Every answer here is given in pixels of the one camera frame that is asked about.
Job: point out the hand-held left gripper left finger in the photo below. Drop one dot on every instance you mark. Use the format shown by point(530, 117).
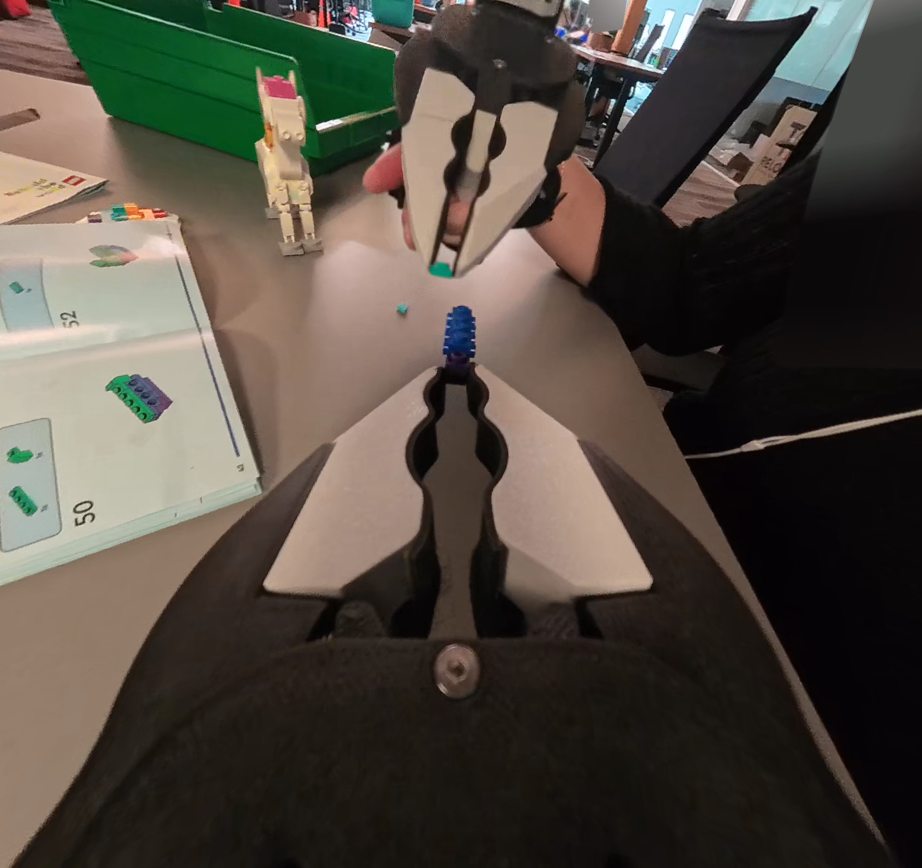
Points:
point(338, 515)

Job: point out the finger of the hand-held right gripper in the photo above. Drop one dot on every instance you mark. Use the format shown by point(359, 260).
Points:
point(428, 148)
point(515, 177)

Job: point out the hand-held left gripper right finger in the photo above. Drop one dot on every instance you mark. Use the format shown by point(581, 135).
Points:
point(569, 515)

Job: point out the teal lego plate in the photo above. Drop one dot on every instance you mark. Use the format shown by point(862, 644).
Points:
point(441, 270)

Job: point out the blue purple lego assembly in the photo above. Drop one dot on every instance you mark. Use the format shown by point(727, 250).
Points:
point(461, 331)

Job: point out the person's right forearm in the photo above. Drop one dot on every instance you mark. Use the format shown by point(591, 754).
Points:
point(684, 270)

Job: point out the white lego unicorn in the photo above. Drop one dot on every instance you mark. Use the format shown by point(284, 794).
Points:
point(284, 155)

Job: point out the rainbow coloured lego piece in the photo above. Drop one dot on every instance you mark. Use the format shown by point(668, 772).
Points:
point(129, 213)

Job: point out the person's right hand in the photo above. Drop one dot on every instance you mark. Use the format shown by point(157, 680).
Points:
point(569, 227)

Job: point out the dark office desk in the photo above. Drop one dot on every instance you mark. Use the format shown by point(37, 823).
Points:
point(619, 61)

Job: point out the black office chair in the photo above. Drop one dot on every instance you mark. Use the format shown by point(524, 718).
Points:
point(713, 104)

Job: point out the person's body in black clothing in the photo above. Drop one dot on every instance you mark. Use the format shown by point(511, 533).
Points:
point(792, 594)

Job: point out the open pale blue instruction booklet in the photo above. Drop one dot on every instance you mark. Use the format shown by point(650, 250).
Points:
point(144, 349)

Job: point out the green plastic bin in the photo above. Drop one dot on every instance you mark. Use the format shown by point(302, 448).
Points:
point(180, 68)

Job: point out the cardboard box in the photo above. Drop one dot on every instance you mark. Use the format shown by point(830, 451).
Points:
point(785, 148)

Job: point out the closed white instruction booklet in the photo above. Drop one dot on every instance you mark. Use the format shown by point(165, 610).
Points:
point(36, 187)

